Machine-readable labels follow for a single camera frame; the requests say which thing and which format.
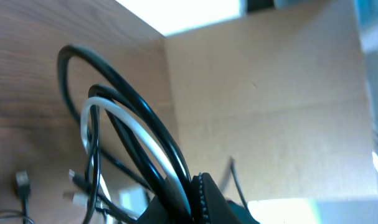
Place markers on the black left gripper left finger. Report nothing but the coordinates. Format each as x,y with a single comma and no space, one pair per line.
163,209

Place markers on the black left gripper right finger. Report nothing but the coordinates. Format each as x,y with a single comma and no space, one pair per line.
211,207

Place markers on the cardboard panel left side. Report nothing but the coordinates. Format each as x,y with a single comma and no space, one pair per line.
284,94

